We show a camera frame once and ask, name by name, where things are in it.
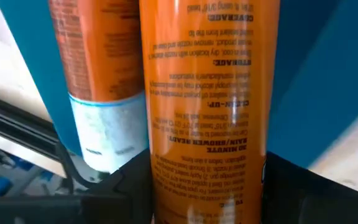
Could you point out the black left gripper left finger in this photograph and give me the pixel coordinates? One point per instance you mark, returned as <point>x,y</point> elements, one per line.
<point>129,193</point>

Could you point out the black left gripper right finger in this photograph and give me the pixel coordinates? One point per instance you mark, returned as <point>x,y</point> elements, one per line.
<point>306,199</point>

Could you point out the orange sealant tube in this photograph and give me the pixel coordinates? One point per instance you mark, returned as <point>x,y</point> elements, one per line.
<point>207,109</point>
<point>104,77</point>

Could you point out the teal plastic tray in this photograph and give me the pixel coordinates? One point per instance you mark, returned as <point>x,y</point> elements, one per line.
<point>322,77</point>

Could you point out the black metal table frame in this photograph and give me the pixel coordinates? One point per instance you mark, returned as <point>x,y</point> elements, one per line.
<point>14,121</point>

